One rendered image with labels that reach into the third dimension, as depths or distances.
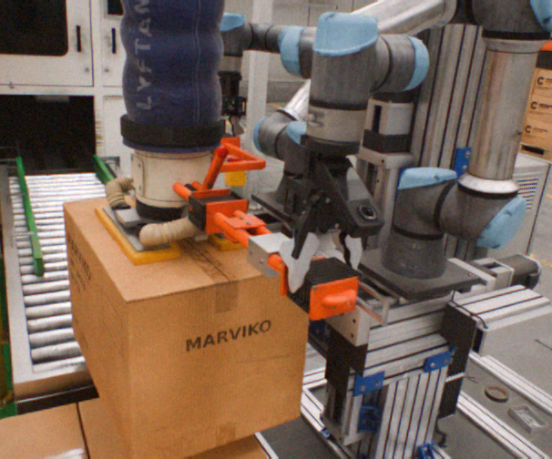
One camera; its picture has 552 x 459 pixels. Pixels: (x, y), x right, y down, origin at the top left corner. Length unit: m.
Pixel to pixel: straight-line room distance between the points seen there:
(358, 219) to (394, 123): 0.79
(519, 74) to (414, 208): 0.34
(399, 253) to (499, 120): 0.36
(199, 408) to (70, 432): 0.46
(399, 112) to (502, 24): 0.44
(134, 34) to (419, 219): 0.70
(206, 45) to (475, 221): 0.64
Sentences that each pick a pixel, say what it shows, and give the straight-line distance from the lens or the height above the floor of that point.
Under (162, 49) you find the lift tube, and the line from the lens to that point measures 1.12.
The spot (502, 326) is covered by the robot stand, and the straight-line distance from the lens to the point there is 1.33.
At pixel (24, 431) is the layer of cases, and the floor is 0.54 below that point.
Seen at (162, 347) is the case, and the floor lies 0.96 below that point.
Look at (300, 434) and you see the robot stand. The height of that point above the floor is 0.21.
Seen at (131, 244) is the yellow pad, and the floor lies 1.08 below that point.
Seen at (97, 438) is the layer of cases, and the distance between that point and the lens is 1.51.
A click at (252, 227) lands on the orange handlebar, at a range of 0.94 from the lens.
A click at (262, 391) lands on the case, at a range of 1.25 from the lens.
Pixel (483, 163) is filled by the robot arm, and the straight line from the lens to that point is 1.12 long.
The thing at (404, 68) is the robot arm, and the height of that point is 1.50.
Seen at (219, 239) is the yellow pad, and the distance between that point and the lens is 1.21.
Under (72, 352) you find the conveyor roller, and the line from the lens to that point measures 1.85.
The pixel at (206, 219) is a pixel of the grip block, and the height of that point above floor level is 1.19.
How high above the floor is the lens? 1.54
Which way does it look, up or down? 21 degrees down
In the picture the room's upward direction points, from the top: 5 degrees clockwise
